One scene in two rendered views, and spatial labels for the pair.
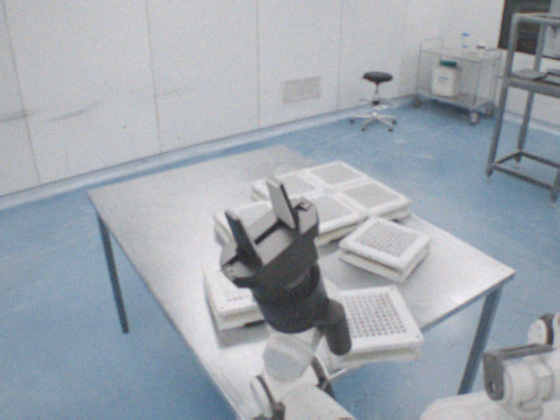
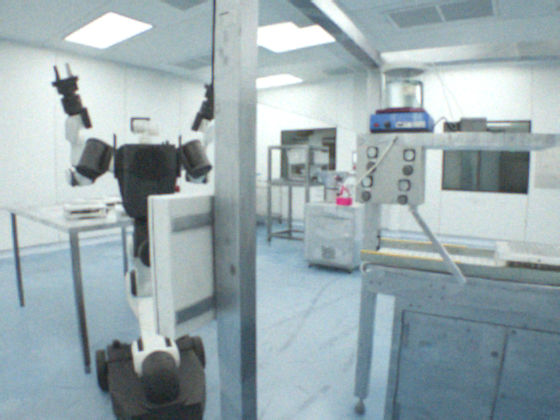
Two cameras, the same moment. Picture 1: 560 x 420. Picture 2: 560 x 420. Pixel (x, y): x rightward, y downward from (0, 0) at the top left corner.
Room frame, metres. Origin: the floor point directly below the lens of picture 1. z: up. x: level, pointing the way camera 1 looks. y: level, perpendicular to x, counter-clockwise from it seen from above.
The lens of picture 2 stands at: (-1.24, -0.42, 1.15)
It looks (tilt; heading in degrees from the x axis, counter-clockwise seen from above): 6 degrees down; 342
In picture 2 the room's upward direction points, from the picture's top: 1 degrees clockwise
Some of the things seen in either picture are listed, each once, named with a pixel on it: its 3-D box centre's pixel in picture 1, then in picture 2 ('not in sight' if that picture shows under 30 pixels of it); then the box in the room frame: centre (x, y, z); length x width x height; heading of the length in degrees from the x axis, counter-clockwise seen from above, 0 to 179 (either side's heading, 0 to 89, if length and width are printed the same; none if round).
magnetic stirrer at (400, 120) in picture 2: not in sight; (402, 124); (-0.16, -1.23, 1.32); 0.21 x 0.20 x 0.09; 132
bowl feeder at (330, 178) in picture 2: not in sight; (338, 187); (2.68, -2.42, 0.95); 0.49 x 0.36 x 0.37; 37
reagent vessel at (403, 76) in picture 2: not in sight; (403, 86); (-0.15, -1.23, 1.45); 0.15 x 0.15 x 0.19
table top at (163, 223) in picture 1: (270, 229); (105, 210); (1.66, 0.04, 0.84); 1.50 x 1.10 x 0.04; 33
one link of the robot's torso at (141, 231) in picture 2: not in sight; (149, 240); (0.34, -0.35, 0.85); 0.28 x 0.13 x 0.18; 8
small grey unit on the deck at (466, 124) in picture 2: not in sight; (470, 127); (-0.34, -1.37, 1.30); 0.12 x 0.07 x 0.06; 42
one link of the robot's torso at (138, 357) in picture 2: not in sight; (154, 354); (0.41, -0.34, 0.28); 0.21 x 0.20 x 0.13; 8
